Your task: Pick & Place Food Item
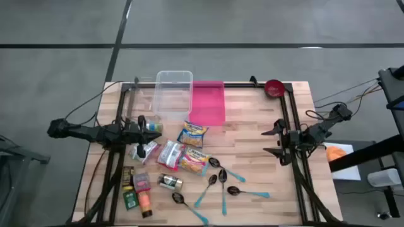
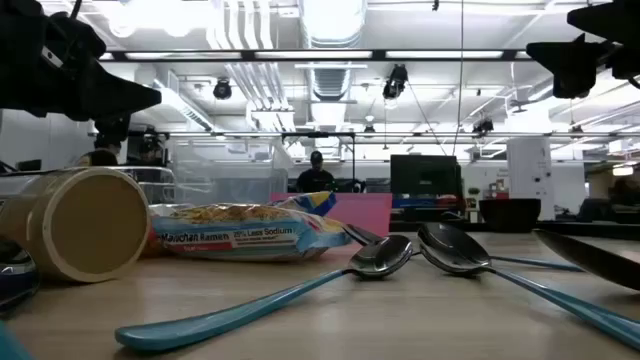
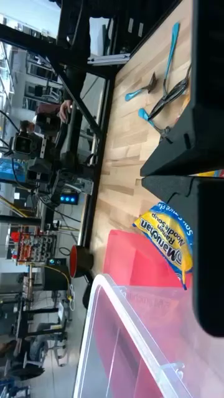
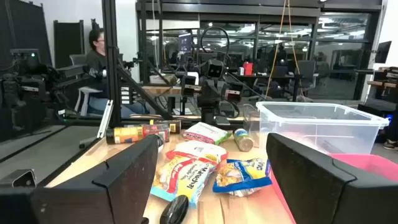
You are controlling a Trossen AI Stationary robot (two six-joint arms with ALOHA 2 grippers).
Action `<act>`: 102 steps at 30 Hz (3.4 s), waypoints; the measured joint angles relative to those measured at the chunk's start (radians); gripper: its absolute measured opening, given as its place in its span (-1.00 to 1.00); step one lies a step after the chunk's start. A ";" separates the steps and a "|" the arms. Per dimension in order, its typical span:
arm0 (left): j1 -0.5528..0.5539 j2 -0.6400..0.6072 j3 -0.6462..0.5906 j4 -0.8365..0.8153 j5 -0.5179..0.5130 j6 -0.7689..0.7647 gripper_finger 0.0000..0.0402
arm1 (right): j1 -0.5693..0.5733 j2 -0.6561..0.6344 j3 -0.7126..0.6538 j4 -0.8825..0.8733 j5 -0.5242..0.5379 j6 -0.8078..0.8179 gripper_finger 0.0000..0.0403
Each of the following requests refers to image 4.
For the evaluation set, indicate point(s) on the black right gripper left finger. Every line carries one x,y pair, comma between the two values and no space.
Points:
124,186

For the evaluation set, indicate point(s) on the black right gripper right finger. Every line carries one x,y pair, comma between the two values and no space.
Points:
311,186

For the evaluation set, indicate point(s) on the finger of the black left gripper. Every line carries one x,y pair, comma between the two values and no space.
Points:
232,96
189,86

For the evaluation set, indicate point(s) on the lime chili ramen pack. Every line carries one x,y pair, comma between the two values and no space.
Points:
203,132

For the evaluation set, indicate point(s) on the dark spice bottle yellow label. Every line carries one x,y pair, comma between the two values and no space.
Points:
174,126

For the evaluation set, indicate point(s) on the spice jar green-blue label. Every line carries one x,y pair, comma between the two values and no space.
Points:
243,141

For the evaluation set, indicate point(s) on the orange spice bottle black cap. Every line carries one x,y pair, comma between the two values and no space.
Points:
127,134

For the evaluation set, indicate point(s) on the red spice tin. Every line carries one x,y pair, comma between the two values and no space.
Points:
155,130

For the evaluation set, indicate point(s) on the red Maruchan ramen pack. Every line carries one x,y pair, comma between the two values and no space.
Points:
199,149

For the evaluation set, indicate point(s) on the yellow light-blue ramen pack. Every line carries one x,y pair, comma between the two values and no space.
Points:
183,180

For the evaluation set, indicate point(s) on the yellow dark-blue ramen pack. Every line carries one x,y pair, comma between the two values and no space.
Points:
242,175

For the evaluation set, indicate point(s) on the black background robot arm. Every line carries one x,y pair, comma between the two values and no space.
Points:
28,93

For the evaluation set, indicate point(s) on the red container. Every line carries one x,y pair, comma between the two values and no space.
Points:
247,69

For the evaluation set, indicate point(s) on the clear plastic storage bin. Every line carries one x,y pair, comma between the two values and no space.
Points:
311,130

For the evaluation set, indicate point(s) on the pink plastic tray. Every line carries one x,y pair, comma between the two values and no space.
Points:
373,165

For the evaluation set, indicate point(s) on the white slanted panel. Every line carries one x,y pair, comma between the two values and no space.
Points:
105,118

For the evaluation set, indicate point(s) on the black office chair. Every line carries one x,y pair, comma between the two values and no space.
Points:
306,70

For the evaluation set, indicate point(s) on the white chair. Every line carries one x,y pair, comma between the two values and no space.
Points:
85,91

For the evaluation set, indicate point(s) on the black acoustic panel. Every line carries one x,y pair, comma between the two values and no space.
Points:
68,43
28,31

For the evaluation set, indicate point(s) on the wooden shelves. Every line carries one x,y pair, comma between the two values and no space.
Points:
388,76

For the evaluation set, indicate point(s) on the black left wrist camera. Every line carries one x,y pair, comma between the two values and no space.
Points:
215,69

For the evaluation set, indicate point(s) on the grey metal bracket plate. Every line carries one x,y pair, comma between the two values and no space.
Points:
222,120

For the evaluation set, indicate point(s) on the small grey camera box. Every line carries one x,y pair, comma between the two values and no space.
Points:
18,179

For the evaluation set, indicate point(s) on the black wall monitor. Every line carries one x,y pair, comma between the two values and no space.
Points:
383,52

